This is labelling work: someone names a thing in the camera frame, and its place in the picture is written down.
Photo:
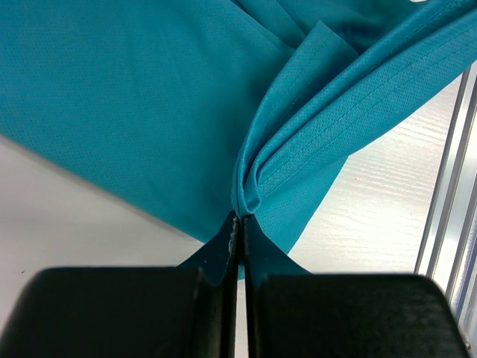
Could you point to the right aluminium frame post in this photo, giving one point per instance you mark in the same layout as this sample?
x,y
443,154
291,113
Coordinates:
x,y
447,252

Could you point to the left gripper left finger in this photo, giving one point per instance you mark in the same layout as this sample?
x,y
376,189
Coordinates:
x,y
184,311

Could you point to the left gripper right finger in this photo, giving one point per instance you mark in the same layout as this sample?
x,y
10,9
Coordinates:
x,y
292,312

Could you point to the teal t shirt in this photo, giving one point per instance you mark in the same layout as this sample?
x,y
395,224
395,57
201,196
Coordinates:
x,y
190,110

